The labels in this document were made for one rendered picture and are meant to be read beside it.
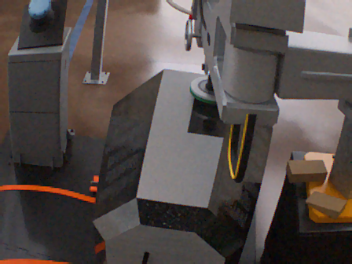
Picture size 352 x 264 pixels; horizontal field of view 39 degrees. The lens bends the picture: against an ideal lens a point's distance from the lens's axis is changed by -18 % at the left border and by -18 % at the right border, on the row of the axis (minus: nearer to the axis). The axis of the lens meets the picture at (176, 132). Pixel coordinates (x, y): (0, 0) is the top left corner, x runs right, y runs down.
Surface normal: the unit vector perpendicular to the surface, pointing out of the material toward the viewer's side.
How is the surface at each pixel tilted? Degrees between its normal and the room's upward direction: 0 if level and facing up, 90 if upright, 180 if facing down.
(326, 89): 90
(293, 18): 90
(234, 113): 90
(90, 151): 0
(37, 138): 90
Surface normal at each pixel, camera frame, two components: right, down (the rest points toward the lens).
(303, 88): 0.22, 0.55
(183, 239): -0.13, 0.54
